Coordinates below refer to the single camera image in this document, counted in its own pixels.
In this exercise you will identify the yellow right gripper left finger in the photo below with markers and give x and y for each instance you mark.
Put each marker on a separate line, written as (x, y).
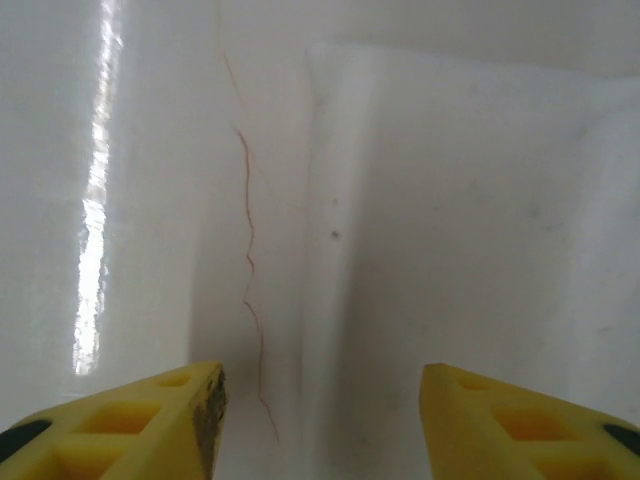
(100, 440)

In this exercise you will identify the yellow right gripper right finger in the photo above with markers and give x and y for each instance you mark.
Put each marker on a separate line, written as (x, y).
(525, 440)

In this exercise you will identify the plain white t-shirt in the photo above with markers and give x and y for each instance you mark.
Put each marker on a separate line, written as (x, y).
(475, 225)

